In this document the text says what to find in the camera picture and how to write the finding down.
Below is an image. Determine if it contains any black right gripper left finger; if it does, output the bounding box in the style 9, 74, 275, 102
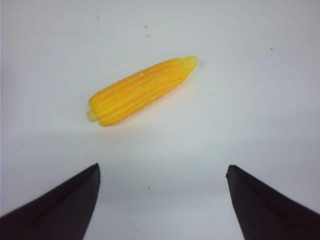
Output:
0, 163, 101, 240

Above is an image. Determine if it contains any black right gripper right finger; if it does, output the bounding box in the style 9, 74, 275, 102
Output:
226, 165, 320, 240

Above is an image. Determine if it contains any yellow corn cob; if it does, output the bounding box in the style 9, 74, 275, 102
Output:
87, 56, 200, 127

